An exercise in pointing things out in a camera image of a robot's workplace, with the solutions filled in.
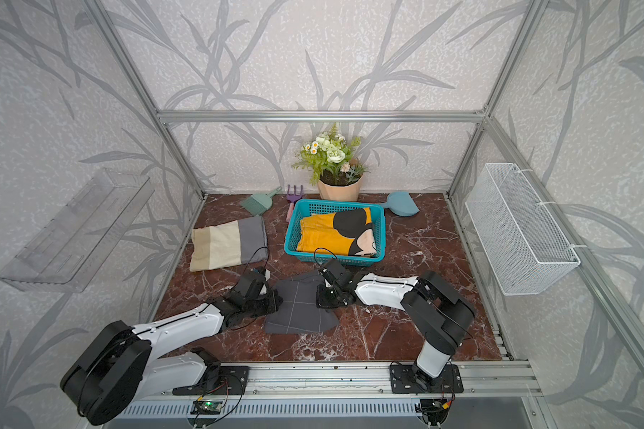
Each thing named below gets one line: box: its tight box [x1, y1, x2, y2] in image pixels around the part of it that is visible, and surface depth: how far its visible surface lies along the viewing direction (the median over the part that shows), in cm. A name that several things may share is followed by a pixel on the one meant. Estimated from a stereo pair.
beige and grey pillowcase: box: [188, 216, 269, 272], surface depth 103 cm
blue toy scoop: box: [380, 191, 420, 217], surface depth 118 cm
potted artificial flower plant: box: [291, 123, 371, 202], surface depth 96 cm
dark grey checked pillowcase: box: [263, 269, 340, 335], surface depth 85 cm
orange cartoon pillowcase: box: [296, 207, 377, 257], surface depth 101 cm
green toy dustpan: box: [239, 185, 283, 217], surface depth 118 cm
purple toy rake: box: [285, 184, 304, 223], surface depth 122 cm
